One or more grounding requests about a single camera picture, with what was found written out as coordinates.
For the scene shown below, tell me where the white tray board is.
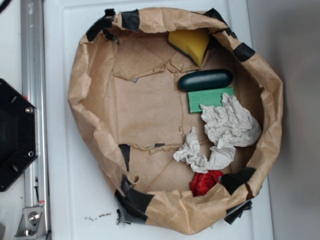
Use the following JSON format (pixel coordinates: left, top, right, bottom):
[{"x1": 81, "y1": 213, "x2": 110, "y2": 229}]
[{"x1": 43, "y1": 0, "x2": 274, "y2": 240}]

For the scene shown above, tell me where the metal corner bracket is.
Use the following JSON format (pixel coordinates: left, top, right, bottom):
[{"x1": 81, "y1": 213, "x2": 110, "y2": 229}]
[{"x1": 14, "y1": 206, "x2": 47, "y2": 240}]

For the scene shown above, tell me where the crumpled white paper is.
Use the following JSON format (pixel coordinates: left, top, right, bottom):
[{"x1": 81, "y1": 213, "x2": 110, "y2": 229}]
[{"x1": 173, "y1": 93, "x2": 262, "y2": 174}]

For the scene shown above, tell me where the yellow sponge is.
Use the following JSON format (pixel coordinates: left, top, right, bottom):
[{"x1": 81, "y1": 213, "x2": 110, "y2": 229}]
[{"x1": 168, "y1": 28, "x2": 210, "y2": 67}]

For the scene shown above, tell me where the dark teal oval case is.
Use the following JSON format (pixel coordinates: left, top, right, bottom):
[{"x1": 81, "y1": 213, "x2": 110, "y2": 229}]
[{"x1": 177, "y1": 69, "x2": 233, "y2": 92}]

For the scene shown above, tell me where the green foam block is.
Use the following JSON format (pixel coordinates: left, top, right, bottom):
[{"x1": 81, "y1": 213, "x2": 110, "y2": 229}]
[{"x1": 187, "y1": 87, "x2": 234, "y2": 114}]

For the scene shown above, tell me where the aluminium profile rail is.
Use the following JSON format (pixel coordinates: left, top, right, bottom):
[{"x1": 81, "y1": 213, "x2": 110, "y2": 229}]
[{"x1": 20, "y1": 0, "x2": 52, "y2": 240}]

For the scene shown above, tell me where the brown paper bag bin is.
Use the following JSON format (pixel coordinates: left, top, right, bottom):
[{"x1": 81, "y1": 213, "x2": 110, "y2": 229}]
[{"x1": 67, "y1": 7, "x2": 284, "y2": 235}]

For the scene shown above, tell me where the red crumpled cloth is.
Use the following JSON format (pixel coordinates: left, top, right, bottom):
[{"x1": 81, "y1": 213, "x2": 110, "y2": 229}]
[{"x1": 189, "y1": 170, "x2": 224, "y2": 197}]

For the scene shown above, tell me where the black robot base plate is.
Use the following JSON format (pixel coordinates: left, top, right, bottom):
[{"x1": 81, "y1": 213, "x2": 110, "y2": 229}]
[{"x1": 0, "y1": 79, "x2": 38, "y2": 192}]

